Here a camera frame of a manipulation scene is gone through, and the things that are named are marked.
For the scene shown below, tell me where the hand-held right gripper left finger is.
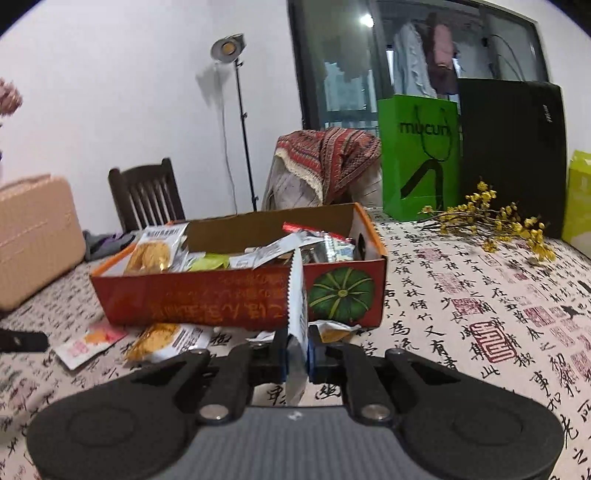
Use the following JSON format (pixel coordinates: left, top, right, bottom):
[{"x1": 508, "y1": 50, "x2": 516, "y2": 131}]
[{"x1": 127, "y1": 328, "x2": 289, "y2": 425}]

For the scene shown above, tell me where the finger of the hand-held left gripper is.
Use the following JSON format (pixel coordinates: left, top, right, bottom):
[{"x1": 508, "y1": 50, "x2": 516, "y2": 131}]
[{"x1": 0, "y1": 330, "x2": 49, "y2": 354}]

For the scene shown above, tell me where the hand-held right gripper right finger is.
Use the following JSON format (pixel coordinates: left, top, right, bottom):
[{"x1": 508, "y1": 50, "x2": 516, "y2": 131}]
[{"x1": 308, "y1": 325, "x2": 462, "y2": 425}]

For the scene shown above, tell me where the white serrated snack packet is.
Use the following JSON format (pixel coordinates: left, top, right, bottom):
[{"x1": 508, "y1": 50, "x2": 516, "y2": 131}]
[{"x1": 278, "y1": 247, "x2": 311, "y2": 408}]

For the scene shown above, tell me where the orange red cardboard box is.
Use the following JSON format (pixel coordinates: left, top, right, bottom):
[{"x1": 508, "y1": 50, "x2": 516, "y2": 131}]
[{"x1": 90, "y1": 203, "x2": 387, "y2": 330}]

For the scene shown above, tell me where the pile of white snack packets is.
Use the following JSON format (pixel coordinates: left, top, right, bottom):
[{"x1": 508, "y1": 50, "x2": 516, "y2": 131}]
[{"x1": 228, "y1": 233, "x2": 324, "y2": 270}]

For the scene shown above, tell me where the green snack packet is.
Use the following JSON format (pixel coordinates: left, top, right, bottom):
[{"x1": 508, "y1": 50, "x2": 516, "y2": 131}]
[{"x1": 187, "y1": 253, "x2": 230, "y2": 271}]

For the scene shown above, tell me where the pink orange snack packet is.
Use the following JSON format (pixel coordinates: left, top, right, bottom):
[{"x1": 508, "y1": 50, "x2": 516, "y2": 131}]
[{"x1": 53, "y1": 322, "x2": 129, "y2": 371}]

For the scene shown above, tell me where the pink suitcase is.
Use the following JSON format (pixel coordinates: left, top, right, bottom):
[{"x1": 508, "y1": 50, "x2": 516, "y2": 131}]
[{"x1": 0, "y1": 174, "x2": 87, "y2": 311}]

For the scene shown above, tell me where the grey purple cloth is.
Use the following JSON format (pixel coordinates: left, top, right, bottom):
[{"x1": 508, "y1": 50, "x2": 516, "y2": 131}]
[{"x1": 83, "y1": 230, "x2": 139, "y2": 261}]

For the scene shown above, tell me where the beige quilted cloth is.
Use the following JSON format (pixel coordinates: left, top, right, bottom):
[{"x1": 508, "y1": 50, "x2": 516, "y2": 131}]
[{"x1": 262, "y1": 157, "x2": 384, "y2": 212}]

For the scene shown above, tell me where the dark wooden chair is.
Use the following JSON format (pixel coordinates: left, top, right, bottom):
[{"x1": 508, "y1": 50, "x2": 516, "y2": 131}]
[{"x1": 108, "y1": 158, "x2": 186, "y2": 232}]

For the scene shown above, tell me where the red patterned cloth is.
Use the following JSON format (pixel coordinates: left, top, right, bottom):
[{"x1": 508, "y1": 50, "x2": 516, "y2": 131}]
[{"x1": 276, "y1": 128, "x2": 383, "y2": 206}]

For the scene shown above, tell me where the green paper bag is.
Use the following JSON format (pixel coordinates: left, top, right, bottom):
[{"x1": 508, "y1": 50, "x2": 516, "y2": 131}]
[{"x1": 378, "y1": 95, "x2": 462, "y2": 222}]

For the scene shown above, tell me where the yellow flower branch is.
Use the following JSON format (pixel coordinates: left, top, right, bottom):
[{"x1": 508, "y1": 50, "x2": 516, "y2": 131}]
[{"x1": 418, "y1": 181, "x2": 557, "y2": 263}]

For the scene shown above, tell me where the dried flower bouquet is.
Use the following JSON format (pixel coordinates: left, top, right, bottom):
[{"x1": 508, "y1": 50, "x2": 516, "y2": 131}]
[{"x1": 0, "y1": 78, "x2": 24, "y2": 130}]

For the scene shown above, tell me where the black paper bag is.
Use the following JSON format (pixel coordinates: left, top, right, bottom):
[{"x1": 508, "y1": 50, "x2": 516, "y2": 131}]
[{"x1": 457, "y1": 34, "x2": 568, "y2": 239}]

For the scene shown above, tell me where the black framed glass door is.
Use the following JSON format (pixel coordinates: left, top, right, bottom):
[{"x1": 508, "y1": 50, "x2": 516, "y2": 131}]
[{"x1": 286, "y1": 0, "x2": 550, "y2": 134}]

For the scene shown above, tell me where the yellow green carton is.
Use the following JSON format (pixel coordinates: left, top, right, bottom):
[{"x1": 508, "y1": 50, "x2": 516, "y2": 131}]
[{"x1": 561, "y1": 150, "x2": 591, "y2": 259}]

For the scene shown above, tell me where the grey blue hanging shirt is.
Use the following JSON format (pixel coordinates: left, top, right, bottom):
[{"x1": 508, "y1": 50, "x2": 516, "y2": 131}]
[{"x1": 392, "y1": 21, "x2": 437, "y2": 99}]

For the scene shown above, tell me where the studio lamp on black stand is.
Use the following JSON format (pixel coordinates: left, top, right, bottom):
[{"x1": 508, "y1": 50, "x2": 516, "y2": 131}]
[{"x1": 211, "y1": 33, "x2": 259, "y2": 213}]

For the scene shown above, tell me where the pink hanging garment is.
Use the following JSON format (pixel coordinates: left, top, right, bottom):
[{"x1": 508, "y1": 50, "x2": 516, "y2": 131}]
[{"x1": 425, "y1": 13, "x2": 458, "y2": 95}]

